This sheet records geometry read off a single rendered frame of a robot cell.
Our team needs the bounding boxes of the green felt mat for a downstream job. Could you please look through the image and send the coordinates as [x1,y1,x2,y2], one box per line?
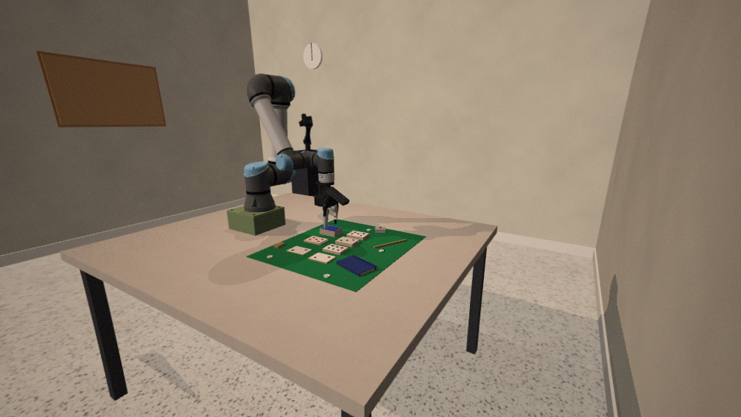
[246,219,426,292]

